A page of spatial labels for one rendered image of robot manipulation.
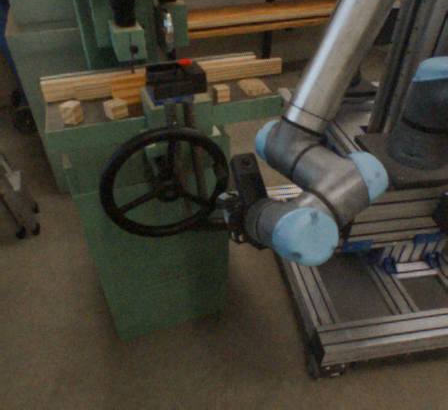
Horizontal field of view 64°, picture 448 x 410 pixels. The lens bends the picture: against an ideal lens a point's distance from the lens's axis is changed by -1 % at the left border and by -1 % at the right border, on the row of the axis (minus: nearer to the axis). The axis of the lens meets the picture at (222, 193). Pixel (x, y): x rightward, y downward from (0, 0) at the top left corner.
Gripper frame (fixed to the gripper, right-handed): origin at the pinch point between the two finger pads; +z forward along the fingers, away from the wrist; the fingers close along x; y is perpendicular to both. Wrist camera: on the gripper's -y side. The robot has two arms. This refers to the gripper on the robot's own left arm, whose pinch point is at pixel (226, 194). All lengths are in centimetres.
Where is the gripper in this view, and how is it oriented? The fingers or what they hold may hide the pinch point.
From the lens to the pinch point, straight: 78.8
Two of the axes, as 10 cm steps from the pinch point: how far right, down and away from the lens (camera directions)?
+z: -3.0, -1.1, 9.5
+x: 9.4, -2.1, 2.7
